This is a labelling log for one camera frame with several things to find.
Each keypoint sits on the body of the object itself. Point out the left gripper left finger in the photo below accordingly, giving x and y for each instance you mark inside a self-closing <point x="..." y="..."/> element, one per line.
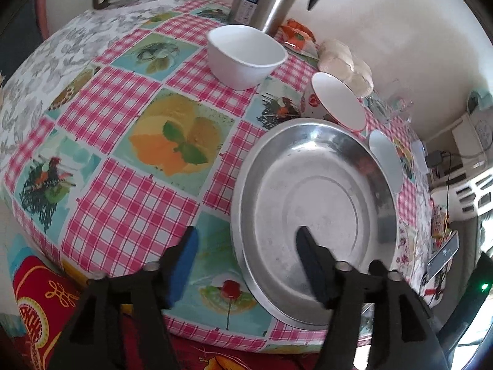
<point x="119" y="321"/>

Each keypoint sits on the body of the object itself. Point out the large stainless steel pan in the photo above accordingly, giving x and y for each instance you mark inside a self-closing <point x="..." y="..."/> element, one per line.
<point x="312" y="173"/>

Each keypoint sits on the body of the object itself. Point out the strawberry pattern bowl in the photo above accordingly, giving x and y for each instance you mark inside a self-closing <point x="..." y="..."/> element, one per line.
<point x="328" y="98"/>

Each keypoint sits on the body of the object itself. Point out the white angular bowl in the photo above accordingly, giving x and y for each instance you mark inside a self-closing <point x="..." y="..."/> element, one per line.
<point x="241" y="57"/>

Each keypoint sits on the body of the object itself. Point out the pink floral round plate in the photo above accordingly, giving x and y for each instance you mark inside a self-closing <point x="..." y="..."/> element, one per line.
<point x="404" y="255"/>

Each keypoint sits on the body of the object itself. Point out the smartphone with lit screen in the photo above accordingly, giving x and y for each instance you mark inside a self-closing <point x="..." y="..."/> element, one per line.
<point x="443" y="256"/>

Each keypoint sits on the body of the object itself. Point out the colourful candy tube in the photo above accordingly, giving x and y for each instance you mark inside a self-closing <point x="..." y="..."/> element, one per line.
<point x="439" y="221"/>

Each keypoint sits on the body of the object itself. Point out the black power adapter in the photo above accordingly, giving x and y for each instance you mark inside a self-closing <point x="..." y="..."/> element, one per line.
<point x="435" y="158"/>

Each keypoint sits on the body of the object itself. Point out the white power strip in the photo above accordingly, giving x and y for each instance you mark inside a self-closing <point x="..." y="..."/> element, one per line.
<point x="419" y="154"/>

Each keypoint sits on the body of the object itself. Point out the light blue small bowl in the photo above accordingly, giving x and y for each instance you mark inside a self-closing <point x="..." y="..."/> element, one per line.
<point x="387" y="156"/>

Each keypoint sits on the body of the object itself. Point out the checked picture tablecloth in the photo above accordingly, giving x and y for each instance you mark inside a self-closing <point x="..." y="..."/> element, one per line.
<point x="125" y="137"/>

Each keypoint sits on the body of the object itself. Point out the clear glass mug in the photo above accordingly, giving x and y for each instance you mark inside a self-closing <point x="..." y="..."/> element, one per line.
<point x="391" y="102"/>

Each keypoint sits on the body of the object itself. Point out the orange snack packet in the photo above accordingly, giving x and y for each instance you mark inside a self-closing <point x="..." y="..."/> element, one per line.
<point x="299" y="39"/>

